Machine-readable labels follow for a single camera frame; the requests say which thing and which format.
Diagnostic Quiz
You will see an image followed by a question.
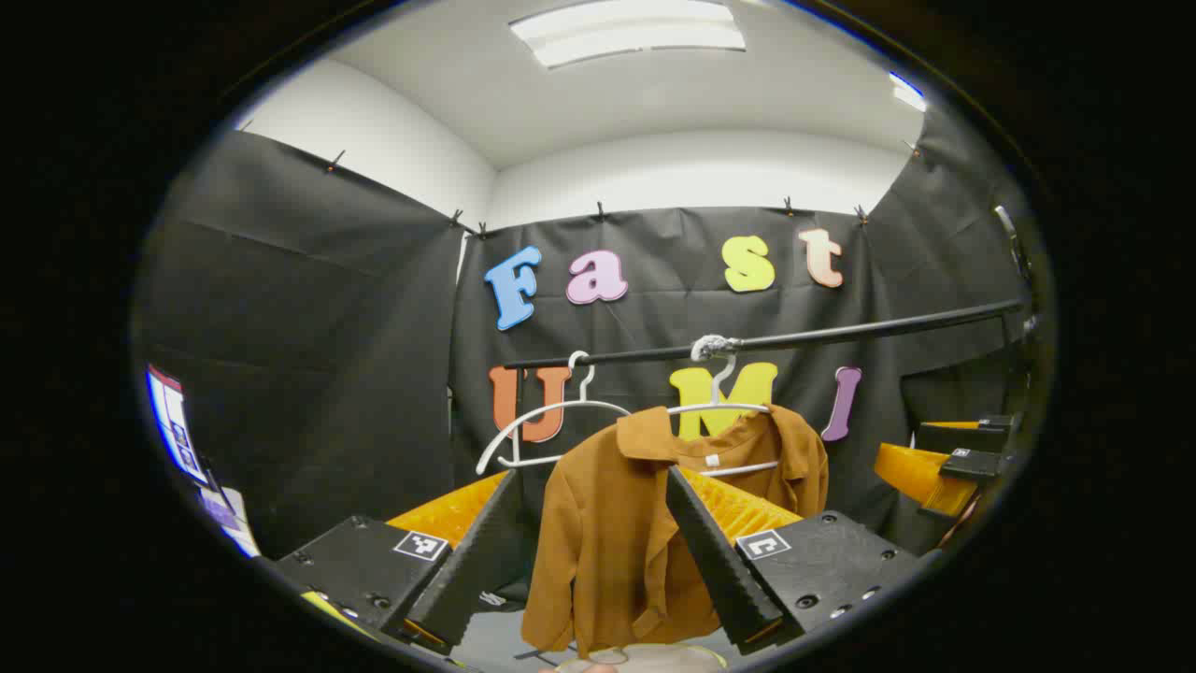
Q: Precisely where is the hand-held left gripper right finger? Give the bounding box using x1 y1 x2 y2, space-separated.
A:
665 465 923 657

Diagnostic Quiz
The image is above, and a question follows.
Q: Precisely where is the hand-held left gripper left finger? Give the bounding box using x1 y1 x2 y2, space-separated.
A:
276 467 541 657

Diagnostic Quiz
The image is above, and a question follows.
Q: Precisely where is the brown shirt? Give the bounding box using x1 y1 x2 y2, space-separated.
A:
520 404 831 660

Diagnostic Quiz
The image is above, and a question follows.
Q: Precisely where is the white clothes hanger with taped hook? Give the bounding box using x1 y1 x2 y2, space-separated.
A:
665 335 782 479

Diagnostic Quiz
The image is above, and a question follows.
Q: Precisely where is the white plastic clothes hanger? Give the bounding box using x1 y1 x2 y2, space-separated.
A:
475 350 636 478

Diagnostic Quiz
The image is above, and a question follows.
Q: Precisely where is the black clothes rack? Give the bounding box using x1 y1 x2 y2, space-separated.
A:
503 299 1029 468

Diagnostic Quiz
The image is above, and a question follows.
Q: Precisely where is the computer monitor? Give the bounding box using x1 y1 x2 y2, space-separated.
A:
145 365 212 488

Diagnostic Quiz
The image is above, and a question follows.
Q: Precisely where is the small ceiling light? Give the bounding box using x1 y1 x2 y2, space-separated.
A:
888 72 928 114

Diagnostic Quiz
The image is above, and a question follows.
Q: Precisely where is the large ceiling light panel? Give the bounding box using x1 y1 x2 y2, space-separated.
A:
509 0 748 71

